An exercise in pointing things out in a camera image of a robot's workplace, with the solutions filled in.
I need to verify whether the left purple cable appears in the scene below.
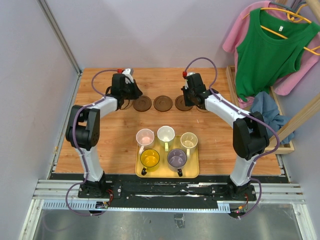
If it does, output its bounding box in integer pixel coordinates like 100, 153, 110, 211
65, 68, 123, 217

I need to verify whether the purple cable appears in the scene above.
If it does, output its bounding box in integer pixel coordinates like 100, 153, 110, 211
181, 56, 280, 220
65, 68, 123, 217

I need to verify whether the brown coaster bottom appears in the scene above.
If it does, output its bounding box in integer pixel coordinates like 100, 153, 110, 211
153, 95, 173, 112

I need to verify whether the yellow clothes hanger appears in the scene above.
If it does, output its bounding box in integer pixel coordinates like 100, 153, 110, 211
243, 2, 320, 56

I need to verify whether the wooden clothes rack frame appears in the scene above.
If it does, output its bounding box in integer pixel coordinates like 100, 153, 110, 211
222, 0, 320, 141

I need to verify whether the pink translucent cup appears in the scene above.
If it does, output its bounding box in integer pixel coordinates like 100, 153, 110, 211
135, 128, 155, 155

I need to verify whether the yellow cup black handle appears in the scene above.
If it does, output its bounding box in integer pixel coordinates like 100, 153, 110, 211
140, 149, 160, 176

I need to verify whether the brown coaster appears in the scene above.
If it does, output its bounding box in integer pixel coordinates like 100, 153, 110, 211
174, 95, 193, 112
133, 95, 152, 112
153, 95, 173, 112

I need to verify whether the pink t-shirt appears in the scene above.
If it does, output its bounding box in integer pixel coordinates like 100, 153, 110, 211
222, 1, 320, 108

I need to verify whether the blue crumpled cloth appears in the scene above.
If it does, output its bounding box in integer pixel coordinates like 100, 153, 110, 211
249, 91, 291, 132

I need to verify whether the cream cup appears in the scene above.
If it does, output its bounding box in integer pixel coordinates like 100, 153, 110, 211
180, 132, 199, 160

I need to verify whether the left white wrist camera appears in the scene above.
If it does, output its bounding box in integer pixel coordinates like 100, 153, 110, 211
122, 68, 134, 84

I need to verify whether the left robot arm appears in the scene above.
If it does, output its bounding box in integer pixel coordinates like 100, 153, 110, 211
65, 68, 143, 198

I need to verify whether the aluminium corner post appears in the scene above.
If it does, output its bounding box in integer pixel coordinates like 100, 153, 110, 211
36, 0, 83, 75

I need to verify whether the green tank top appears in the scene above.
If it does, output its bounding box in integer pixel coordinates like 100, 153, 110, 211
235, 8, 320, 102

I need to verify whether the purple cup black handle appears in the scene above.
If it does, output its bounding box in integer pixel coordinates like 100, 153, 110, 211
167, 148, 187, 177

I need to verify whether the white cup green handle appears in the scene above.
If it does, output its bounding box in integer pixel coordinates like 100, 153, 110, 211
157, 125, 176, 152

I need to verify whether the light wooden coaster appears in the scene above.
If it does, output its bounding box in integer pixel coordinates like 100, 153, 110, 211
195, 106, 209, 113

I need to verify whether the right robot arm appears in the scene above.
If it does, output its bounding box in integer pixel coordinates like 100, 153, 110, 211
181, 71, 270, 200

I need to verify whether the woven rattan coaster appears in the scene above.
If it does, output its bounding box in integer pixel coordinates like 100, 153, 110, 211
120, 99, 133, 110

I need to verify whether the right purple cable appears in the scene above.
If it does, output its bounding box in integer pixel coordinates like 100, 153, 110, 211
181, 56, 280, 220

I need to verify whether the brown coaster top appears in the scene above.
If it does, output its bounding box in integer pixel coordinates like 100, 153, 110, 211
174, 95, 193, 112

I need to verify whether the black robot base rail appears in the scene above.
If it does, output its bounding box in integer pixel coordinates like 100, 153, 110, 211
49, 173, 260, 213

